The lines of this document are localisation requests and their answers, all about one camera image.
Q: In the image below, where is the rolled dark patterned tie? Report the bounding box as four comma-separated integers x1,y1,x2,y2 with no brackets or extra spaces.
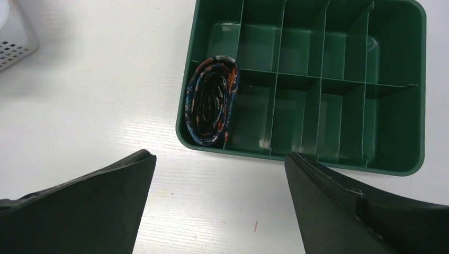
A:
184,55,240,147

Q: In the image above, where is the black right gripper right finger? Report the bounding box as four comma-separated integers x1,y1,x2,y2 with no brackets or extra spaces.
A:
284,152,448,253

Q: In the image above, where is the white plastic basket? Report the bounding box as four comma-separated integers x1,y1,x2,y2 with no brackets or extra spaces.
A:
1,0,39,71

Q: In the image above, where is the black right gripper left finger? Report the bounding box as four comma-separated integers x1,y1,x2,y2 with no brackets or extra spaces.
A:
1,149,157,253

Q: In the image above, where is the green divided plastic tray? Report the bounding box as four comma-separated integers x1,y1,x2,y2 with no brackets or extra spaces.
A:
176,1,426,176

